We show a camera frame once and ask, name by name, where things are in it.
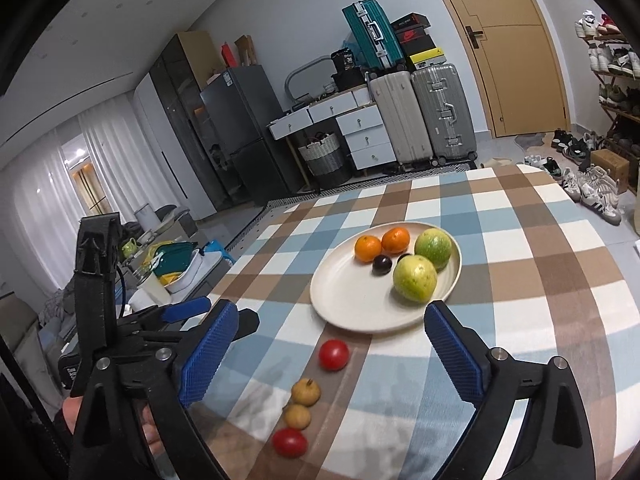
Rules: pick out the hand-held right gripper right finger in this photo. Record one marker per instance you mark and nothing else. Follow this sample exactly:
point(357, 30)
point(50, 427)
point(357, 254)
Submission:
point(452, 355)

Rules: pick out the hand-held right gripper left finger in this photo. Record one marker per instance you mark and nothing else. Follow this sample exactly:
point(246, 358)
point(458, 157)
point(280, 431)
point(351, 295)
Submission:
point(207, 351)

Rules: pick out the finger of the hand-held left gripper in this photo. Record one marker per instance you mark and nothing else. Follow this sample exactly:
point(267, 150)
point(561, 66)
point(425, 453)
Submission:
point(247, 324)
point(186, 310)

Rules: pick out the brown longan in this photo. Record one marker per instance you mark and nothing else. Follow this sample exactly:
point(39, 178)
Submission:
point(306, 391)
point(297, 416)

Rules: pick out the red tomato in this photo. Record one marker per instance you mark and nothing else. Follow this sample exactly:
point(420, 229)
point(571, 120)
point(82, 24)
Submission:
point(289, 442)
point(334, 355)

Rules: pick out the cream round plate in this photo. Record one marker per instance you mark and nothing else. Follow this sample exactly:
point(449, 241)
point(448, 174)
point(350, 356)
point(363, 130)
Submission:
point(360, 295)

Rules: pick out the orange tangerine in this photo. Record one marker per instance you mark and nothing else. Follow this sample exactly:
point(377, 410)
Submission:
point(396, 240)
point(367, 249)

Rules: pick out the person's left hand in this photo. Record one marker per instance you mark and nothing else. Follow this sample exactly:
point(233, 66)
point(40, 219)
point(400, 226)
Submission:
point(67, 412)

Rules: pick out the white cup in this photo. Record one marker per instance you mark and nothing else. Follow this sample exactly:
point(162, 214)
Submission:
point(150, 290)

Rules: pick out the white basin with cloths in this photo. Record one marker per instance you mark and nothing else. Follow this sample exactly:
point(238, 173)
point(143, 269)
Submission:
point(180, 265)

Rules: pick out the green teapot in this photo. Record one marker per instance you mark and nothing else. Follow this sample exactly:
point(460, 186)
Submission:
point(130, 247)

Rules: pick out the blue plastic item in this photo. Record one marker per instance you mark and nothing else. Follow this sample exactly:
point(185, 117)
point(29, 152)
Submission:
point(220, 252)

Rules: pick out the small white bin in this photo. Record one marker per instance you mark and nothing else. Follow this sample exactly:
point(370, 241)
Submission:
point(145, 217)

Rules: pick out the white curtain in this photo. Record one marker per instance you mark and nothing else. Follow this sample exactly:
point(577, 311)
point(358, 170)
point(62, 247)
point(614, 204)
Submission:
point(45, 195)

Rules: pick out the checkered tablecloth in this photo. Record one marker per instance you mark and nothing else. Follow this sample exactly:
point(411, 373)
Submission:
point(525, 285)

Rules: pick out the white wardrobe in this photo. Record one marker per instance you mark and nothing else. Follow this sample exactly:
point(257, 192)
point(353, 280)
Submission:
point(160, 145)

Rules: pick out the woven laundry basket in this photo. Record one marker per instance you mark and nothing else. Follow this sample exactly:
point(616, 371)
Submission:
point(325, 160)

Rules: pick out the dark glass cabinet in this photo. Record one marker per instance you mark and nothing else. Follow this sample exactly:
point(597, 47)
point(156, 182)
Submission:
point(190, 125)

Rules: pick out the dark grey refrigerator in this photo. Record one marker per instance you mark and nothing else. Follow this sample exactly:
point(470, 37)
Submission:
point(250, 135)

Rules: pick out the beige slipper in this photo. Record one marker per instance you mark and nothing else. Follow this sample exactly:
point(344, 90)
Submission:
point(496, 162)

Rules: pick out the white desk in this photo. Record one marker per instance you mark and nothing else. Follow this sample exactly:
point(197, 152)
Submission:
point(310, 115)

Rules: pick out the scattered pile of shoes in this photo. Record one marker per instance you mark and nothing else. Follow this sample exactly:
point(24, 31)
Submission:
point(585, 180)

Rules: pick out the white drawer cabinet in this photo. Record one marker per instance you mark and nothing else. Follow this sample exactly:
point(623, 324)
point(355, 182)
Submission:
point(367, 135)

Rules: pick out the grey floor mat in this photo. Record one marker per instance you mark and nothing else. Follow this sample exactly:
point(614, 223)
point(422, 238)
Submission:
point(530, 141)

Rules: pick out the beige suitcase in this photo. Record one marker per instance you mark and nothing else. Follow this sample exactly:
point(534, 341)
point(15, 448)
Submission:
point(400, 117)

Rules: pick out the silver suitcase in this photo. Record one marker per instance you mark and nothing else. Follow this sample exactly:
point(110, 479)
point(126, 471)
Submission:
point(445, 110)

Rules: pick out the flat cardboard box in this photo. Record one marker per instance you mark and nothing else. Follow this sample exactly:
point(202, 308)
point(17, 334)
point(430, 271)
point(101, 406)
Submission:
point(200, 57)

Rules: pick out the small cardboard box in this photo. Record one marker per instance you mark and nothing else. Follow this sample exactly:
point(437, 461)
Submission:
point(610, 165)

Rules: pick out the red paper bag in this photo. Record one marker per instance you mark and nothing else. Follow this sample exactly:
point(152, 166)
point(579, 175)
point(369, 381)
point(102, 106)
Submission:
point(229, 55)

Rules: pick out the black storage box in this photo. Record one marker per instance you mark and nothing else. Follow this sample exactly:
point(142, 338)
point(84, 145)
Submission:
point(349, 80)

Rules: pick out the brown paper bag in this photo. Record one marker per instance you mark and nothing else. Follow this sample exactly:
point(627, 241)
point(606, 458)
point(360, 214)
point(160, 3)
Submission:
point(245, 50)

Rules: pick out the black printed bag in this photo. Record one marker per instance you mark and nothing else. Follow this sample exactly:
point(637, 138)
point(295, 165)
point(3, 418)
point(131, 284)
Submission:
point(344, 60)

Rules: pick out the wooden shoe rack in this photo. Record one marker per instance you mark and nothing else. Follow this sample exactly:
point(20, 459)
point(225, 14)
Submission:
point(625, 115)

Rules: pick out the yellow and black shoe box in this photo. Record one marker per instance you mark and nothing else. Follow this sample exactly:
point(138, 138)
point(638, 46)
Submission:
point(426, 60)

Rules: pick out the plain black shoe box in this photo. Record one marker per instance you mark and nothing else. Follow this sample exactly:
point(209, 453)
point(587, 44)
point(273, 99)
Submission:
point(417, 47)

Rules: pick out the wooden door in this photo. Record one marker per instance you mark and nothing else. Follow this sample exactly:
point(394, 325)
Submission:
point(510, 50)

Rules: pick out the teal suitcase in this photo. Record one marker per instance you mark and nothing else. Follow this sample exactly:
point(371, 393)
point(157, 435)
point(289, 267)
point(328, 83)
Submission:
point(372, 35)

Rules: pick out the red and black shoe box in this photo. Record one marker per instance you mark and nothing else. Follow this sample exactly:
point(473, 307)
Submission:
point(414, 34)

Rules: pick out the rows of sneakers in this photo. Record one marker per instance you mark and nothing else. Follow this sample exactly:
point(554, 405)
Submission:
point(607, 60)

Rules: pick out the rounded frame mirror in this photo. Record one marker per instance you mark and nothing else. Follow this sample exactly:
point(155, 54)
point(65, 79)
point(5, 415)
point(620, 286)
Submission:
point(310, 80)

